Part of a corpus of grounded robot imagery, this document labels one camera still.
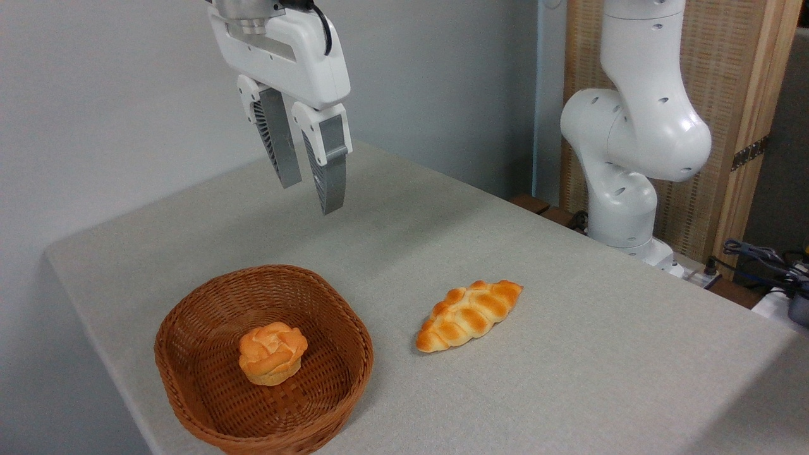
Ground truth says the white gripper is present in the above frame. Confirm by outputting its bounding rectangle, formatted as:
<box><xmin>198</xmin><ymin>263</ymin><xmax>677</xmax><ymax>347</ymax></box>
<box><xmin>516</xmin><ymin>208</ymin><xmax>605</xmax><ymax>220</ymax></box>
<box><xmin>208</xmin><ymin>6</ymin><xmax>353</xmax><ymax>216</ymax></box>

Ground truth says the long braided bread loaf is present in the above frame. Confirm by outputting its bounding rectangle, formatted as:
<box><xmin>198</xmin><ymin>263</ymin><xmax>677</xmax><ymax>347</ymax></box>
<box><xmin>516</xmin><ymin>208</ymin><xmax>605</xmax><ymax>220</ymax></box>
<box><xmin>415</xmin><ymin>279</ymin><xmax>525</xmax><ymax>353</ymax></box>

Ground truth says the round orange bread roll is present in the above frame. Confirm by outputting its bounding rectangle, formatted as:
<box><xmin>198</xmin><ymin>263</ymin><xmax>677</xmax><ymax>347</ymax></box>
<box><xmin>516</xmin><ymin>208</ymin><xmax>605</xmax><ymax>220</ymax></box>
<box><xmin>238</xmin><ymin>321</ymin><xmax>309</xmax><ymax>387</ymax></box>

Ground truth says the brown wicker basket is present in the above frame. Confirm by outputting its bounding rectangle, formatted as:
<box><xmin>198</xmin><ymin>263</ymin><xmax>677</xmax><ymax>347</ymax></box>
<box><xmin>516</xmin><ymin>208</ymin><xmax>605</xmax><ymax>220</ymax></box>
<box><xmin>154</xmin><ymin>264</ymin><xmax>375</xmax><ymax>455</ymax></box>

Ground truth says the metal screen hinge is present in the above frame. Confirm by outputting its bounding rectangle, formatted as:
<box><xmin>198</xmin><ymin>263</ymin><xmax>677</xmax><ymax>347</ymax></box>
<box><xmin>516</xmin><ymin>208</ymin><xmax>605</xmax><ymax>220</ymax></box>
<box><xmin>731</xmin><ymin>135</ymin><xmax>770</xmax><ymax>172</ymax></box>

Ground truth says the white box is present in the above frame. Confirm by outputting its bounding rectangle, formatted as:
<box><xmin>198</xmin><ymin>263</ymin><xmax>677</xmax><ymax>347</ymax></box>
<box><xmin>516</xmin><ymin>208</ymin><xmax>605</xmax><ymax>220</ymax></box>
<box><xmin>751</xmin><ymin>286</ymin><xmax>809</xmax><ymax>334</ymax></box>

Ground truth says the dark grey container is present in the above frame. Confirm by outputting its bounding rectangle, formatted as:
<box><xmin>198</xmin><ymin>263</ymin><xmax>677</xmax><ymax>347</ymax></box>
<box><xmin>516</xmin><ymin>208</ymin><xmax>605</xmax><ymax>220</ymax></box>
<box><xmin>788</xmin><ymin>289</ymin><xmax>809</xmax><ymax>328</ymax></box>

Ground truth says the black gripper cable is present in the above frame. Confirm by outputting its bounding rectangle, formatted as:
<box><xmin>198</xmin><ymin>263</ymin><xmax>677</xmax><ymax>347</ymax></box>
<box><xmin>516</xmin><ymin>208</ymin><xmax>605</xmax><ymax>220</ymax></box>
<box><xmin>278</xmin><ymin>0</ymin><xmax>333</xmax><ymax>56</ymax></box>

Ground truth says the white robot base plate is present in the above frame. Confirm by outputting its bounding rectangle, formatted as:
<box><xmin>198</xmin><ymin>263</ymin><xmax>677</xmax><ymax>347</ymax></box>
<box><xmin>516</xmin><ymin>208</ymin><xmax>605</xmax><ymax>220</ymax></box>
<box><xmin>667</xmin><ymin>252</ymin><xmax>722</xmax><ymax>289</ymax></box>

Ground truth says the tangled dark cable bundle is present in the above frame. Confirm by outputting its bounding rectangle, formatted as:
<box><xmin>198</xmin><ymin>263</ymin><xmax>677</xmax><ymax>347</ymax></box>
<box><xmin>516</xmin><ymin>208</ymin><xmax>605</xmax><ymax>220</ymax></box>
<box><xmin>705</xmin><ymin>238</ymin><xmax>809</xmax><ymax>290</ymax></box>

